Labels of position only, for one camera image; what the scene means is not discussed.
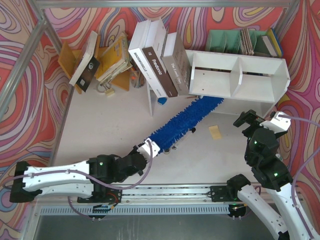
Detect black and white book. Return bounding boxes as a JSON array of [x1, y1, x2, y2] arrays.
[[69, 30, 100, 92]]

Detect tan sticky note pad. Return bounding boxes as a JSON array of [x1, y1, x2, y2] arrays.
[[208, 125, 222, 140]]

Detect clear pencil cup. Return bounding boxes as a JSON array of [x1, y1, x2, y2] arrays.
[[129, 68, 145, 89]]

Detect brown Fredonia book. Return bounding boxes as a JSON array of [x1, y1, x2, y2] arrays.
[[142, 19, 178, 98]]

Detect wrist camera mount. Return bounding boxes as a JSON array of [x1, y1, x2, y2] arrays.
[[259, 111, 291, 134], [137, 138, 161, 161]]

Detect blue yellow book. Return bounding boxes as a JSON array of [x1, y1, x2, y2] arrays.
[[263, 28, 284, 58]]

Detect stack of yellow books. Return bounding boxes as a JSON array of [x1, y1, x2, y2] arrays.
[[96, 32, 132, 84]]

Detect beige black stapler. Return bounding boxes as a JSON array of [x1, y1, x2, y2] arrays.
[[163, 147, 172, 154]]

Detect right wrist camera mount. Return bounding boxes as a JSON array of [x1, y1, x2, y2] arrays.
[[259, 111, 291, 134]]

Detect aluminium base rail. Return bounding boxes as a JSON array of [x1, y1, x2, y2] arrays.
[[31, 183, 237, 205]]

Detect yellow wooden book stand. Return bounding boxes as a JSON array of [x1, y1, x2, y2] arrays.
[[58, 35, 130, 91]]

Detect white bookshelf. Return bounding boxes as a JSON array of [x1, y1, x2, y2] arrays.
[[148, 49, 291, 117]]

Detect green desk organizer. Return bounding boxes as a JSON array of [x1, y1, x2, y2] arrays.
[[204, 29, 270, 57]]

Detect brown notebooks in organizer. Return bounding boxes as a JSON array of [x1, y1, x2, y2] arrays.
[[240, 27, 254, 56]]

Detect brass padlock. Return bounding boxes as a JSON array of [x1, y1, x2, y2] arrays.
[[96, 83, 115, 96]]

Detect white Mademoiselle book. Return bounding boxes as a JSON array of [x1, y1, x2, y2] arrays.
[[128, 20, 167, 98]]

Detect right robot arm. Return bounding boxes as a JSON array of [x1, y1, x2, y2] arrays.
[[226, 110, 320, 240]]

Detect grey Lonely Ones book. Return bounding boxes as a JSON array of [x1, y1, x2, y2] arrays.
[[161, 32, 192, 96]]

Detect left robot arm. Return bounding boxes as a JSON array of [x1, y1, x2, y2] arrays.
[[9, 143, 158, 203]]

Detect blue microfiber duster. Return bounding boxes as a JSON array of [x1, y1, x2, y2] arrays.
[[148, 96, 224, 154]]

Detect blue tape measure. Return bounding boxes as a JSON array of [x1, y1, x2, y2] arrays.
[[157, 97, 168, 105]]

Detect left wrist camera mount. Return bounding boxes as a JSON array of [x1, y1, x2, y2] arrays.
[[137, 138, 161, 161]]

